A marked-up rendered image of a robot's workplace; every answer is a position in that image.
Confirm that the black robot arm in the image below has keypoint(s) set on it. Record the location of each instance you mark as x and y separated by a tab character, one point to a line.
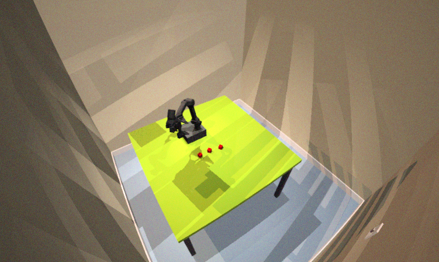
171	115

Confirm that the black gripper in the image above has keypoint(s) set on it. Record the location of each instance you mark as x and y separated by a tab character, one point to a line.
179	119

